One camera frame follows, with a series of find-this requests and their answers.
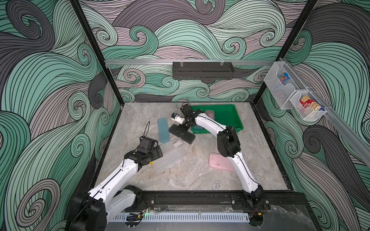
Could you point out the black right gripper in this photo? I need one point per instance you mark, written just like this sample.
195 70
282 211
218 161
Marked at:
183 125

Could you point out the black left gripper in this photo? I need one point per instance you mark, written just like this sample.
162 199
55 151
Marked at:
155 155

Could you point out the black pencil case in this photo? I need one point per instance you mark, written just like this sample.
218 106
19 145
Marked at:
181 132

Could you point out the pink translucent pencil case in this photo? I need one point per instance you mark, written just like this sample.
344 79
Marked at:
210 114

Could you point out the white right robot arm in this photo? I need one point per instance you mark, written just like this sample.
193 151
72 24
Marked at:
228 145

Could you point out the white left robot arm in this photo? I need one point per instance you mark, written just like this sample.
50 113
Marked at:
93 210

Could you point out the teal slim pencil case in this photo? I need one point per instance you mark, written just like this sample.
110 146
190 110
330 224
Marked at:
163 130

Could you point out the clear ribbed pencil case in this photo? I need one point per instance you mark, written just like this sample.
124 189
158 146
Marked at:
169 159

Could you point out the green plastic storage box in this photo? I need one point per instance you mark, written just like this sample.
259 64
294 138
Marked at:
224 114

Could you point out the pink flat lidded box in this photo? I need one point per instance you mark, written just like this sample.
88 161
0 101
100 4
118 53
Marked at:
217 161

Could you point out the red box in bin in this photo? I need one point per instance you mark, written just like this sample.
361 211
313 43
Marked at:
306 101

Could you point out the blue packet in bin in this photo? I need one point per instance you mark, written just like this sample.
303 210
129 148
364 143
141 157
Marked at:
284 78

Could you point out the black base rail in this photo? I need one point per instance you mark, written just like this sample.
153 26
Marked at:
236 200

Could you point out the black wall shelf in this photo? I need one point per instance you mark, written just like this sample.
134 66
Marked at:
206 72

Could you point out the white slotted cable duct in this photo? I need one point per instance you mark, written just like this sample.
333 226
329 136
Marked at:
196 217

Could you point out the aluminium wall rail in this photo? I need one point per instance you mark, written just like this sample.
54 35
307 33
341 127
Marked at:
170 62

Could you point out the clear wall bin near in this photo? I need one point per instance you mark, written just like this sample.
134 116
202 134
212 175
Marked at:
312 113

